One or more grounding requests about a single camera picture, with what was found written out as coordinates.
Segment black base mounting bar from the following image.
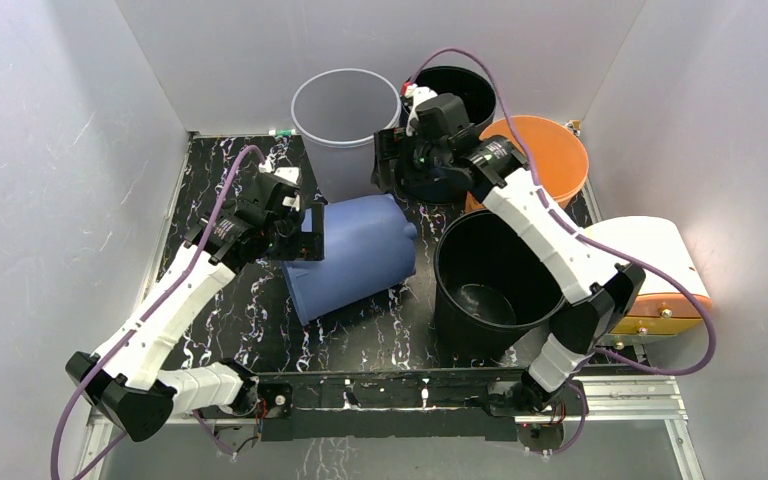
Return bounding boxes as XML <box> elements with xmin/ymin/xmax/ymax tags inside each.
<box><xmin>251</xmin><ymin>368</ymin><xmax>565</xmax><ymax>444</ymax></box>

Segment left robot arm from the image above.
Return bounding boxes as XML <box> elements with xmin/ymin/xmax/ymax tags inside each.
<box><xmin>66</xmin><ymin>167</ymin><xmax>324</xmax><ymax>442</ymax></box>

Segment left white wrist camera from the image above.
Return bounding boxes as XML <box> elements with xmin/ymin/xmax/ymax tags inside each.
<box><xmin>258</xmin><ymin>163</ymin><xmax>302</xmax><ymax>211</ymax></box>

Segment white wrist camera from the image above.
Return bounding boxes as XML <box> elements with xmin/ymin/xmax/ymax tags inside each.
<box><xmin>258</xmin><ymin>163</ymin><xmax>302</xmax><ymax>211</ymax></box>
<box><xmin>402</xmin><ymin>81</ymin><xmax>438</xmax><ymax>136</ymax></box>

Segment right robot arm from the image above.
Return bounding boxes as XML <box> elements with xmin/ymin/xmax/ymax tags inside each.
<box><xmin>371</xmin><ymin>83</ymin><xmax>646</xmax><ymax>414</ymax></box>

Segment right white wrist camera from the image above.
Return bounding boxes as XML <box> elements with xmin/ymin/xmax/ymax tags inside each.
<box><xmin>402</xmin><ymin>81</ymin><xmax>438</xmax><ymax>136</ymax></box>

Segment dark blue bucket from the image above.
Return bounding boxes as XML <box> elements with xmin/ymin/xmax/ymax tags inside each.
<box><xmin>394</xmin><ymin>65</ymin><xmax>497</xmax><ymax>205</ymax></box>

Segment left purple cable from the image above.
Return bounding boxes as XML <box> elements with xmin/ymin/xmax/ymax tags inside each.
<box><xmin>49</xmin><ymin>144</ymin><xmax>267</xmax><ymax>480</ymax></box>

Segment large black bucket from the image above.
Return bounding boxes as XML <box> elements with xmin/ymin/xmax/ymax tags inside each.
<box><xmin>433</xmin><ymin>209</ymin><xmax>566</xmax><ymax>358</ymax></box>

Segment grey plastic bucket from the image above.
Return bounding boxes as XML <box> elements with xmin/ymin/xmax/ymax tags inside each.
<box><xmin>291</xmin><ymin>68</ymin><xmax>401</xmax><ymax>203</ymax></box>

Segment orange bucket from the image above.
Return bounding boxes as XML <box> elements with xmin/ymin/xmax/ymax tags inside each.
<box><xmin>464</xmin><ymin>115</ymin><xmax>591</xmax><ymax>215</ymax></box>

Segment blue plastic bucket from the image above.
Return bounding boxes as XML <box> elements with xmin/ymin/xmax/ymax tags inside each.
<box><xmin>282</xmin><ymin>194</ymin><xmax>418</xmax><ymax>326</ymax></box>

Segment white and orange container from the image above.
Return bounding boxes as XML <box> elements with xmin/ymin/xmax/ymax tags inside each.
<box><xmin>584</xmin><ymin>216</ymin><xmax>712</xmax><ymax>343</ymax></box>

